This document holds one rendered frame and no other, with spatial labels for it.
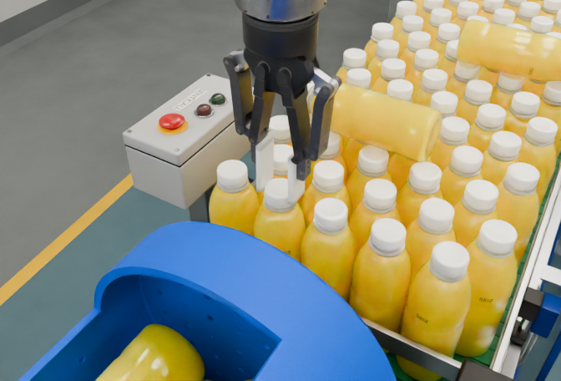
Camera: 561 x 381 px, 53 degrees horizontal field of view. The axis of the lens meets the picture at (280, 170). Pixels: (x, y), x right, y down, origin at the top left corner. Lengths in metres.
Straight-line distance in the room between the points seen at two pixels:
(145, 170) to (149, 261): 0.38
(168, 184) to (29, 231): 1.63
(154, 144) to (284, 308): 0.42
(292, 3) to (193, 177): 0.35
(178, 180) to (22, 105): 2.45
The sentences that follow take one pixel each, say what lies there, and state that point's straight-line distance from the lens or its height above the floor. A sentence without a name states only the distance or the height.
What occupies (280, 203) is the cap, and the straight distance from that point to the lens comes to 0.68.
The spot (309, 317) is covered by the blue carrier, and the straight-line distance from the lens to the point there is 0.41.
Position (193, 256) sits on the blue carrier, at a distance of 0.43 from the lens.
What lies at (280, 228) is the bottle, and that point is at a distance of 0.70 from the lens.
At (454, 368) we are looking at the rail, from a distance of 0.70.
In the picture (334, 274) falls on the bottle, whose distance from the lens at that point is 0.70.
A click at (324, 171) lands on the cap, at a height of 1.10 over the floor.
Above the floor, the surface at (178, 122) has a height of 1.11.
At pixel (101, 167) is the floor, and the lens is 2.62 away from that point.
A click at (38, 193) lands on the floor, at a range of 2.57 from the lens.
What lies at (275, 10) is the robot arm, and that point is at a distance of 0.52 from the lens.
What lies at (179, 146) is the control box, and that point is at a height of 1.10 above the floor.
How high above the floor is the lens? 1.55
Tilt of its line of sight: 39 degrees down
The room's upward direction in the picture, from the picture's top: straight up
